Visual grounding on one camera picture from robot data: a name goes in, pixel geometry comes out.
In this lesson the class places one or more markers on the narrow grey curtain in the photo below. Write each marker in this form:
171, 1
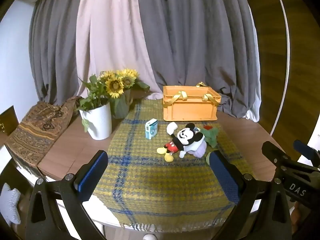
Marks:
53, 45

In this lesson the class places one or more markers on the small blue white box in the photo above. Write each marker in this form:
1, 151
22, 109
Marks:
151, 129

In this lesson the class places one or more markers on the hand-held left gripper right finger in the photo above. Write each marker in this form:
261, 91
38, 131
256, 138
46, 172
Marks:
223, 177

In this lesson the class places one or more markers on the dark wooden frame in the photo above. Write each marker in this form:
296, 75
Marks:
7, 120

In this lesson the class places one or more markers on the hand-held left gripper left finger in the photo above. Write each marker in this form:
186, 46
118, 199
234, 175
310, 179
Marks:
93, 173

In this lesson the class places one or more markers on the purple plush toy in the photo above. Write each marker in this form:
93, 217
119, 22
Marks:
200, 151

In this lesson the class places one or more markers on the brown patterned cloth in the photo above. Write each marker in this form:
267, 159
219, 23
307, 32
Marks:
37, 127

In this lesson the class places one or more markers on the wide grey curtain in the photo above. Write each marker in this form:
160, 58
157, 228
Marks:
200, 35

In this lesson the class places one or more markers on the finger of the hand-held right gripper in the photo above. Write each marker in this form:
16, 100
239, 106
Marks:
277, 155
306, 148

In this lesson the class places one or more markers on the sunflower bouquet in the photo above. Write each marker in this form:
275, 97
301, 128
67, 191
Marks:
116, 85

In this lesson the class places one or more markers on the white ribbed plant pot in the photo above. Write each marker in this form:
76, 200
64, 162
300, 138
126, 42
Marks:
98, 122

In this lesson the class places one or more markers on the green leafy plant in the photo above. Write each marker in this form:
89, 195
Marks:
93, 93

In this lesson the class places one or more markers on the white striped star cushion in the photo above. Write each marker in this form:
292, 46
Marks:
11, 203

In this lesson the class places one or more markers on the grey green vase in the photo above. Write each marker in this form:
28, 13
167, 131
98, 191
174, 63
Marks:
121, 107

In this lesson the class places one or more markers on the white round knob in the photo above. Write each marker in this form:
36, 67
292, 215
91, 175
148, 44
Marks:
149, 237

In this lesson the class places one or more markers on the red green strawberry plush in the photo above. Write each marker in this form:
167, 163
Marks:
211, 135

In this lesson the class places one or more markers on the white hoop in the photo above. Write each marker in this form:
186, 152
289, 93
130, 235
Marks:
288, 55

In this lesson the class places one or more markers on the pink curtain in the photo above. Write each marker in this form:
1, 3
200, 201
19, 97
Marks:
110, 37

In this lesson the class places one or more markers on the orange fabric basket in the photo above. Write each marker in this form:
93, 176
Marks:
190, 106

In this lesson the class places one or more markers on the mouse plush toy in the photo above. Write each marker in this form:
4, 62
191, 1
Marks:
185, 136

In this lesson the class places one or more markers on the yellow blue plaid mat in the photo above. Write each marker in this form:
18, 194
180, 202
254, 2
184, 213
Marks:
160, 180

